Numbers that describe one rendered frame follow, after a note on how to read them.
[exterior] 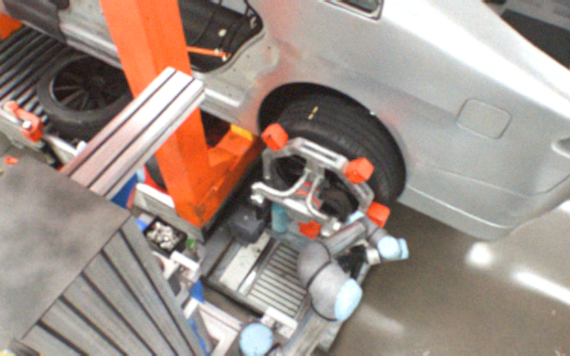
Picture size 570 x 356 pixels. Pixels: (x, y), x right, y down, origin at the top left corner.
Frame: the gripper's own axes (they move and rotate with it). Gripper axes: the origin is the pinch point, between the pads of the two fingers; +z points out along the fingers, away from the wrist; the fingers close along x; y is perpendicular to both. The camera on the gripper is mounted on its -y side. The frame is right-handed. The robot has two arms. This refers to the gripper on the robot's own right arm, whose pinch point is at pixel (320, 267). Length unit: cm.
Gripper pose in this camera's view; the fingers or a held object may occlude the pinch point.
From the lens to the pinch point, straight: 199.2
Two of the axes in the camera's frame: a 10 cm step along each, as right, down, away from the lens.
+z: -9.5, 2.2, 2.3
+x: -0.6, 5.8, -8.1
